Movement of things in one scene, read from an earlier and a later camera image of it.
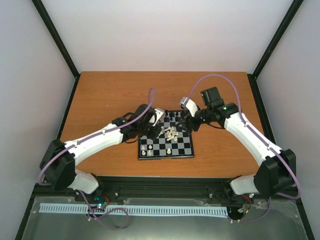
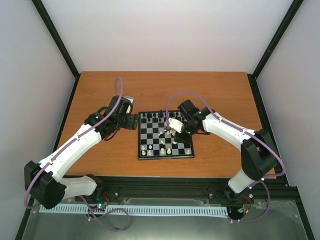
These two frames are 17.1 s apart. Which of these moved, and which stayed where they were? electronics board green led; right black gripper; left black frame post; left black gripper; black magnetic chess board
Moved: left black gripper; right black gripper
Stayed: left black frame post; black magnetic chess board; electronics board green led
